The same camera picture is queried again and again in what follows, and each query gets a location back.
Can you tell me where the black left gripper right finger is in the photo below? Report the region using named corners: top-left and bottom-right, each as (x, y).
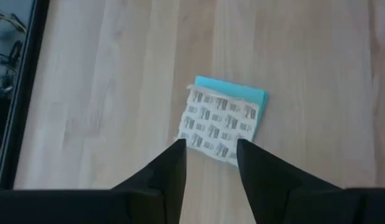
top-left (237, 139), bottom-right (385, 224)

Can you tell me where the black aluminium table frame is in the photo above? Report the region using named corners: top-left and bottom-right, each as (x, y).
top-left (0, 0), bottom-right (50, 191)

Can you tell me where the teal sticky note pad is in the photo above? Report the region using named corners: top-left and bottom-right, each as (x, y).
top-left (176, 75), bottom-right (270, 167)

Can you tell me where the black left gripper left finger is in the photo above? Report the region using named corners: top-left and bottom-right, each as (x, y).
top-left (0, 139), bottom-right (188, 224)

